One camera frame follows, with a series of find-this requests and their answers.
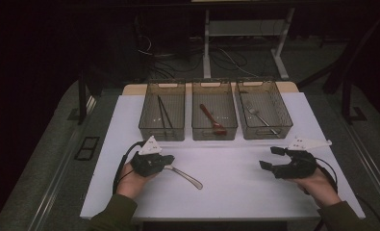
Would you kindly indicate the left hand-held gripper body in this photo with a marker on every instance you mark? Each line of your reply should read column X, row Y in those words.
column 147, row 162

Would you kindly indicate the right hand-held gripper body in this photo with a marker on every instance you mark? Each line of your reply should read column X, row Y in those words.
column 298, row 166

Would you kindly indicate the metal fork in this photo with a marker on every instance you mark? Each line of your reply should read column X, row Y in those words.
column 187, row 177
column 261, row 119

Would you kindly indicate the clear brown plastic bin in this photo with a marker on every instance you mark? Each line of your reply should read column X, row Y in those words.
column 174, row 110
column 274, row 106
column 224, row 102

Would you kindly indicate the red-brown wooden spoon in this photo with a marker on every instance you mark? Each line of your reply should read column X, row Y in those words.
column 221, row 130

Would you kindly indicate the person's left hand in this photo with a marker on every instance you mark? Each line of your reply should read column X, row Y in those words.
column 131, row 184

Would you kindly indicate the person's right hand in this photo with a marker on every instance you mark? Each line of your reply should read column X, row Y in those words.
column 319, row 187

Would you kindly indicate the white table mat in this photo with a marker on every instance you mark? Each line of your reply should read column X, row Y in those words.
column 229, row 186

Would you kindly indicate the black metal stand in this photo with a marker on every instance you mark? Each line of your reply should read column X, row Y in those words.
column 346, row 102
column 81, row 102

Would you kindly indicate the white metal stand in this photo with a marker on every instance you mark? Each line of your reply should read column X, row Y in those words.
column 207, row 48

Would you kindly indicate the aluminium frame rail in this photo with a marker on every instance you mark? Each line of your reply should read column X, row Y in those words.
column 370, row 160
column 57, row 179

